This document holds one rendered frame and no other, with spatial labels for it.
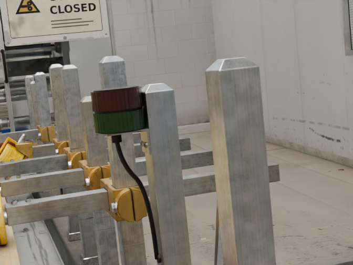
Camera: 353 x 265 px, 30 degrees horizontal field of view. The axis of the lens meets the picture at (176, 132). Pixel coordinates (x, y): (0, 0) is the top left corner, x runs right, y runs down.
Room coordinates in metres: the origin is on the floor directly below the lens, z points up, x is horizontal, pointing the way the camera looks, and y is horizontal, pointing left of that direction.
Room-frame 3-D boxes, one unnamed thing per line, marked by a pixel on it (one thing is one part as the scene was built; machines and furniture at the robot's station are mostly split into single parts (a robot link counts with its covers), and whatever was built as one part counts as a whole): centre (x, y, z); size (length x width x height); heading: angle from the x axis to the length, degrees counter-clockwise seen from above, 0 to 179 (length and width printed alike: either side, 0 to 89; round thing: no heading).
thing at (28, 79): (2.70, 0.58, 0.90); 0.04 x 0.04 x 0.48; 16
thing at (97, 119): (0.77, 0.06, 1.10); 0.06 x 0.06 x 0.02
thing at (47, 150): (1.81, 0.22, 0.95); 0.37 x 0.03 x 0.03; 106
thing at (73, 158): (1.53, 0.23, 0.95); 0.14 x 0.06 x 0.05; 16
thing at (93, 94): (0.77, 0.06, 1.12); 0.06 x 0.06 x 0.02
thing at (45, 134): (2.25, 0.44, 0.95); 0.14 x 0.06 x 0.05; 16
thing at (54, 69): (1.74, 0.30, 0.93); 0.04 x 0.04 x 0.48; 16
